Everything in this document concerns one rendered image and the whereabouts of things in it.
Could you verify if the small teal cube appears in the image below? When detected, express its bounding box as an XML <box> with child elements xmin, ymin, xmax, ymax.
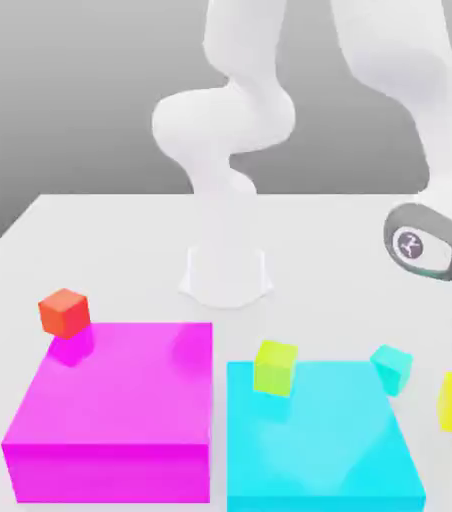
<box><xmin>369</xmin><ymin>344</ymin><xmax>414</xmax><ymax>398</ymax></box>

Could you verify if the small lime green cube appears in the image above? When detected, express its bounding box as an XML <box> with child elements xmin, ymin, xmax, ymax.
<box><xmin>252</xmin><ymin>339</ymin><xmax>300</xmax><ymax>398</ymax></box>

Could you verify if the small red cube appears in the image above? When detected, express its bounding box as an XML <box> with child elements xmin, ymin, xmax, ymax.
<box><xmin>37</xmin><ymin>287</ymin><xmax>92</xmax><ymax>341</ymax></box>

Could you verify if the large cyan box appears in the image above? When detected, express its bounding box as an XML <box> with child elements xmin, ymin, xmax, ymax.
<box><xmin>226</xmin><ymin>360</ymin><xmax>428</xmax><ymax>512</ymax></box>

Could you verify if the large magenta box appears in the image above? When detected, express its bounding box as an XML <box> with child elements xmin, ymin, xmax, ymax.
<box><xmin>0</xmin><ymin>322</ymin><xmax>214</xmax><ymax>505</ymax></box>

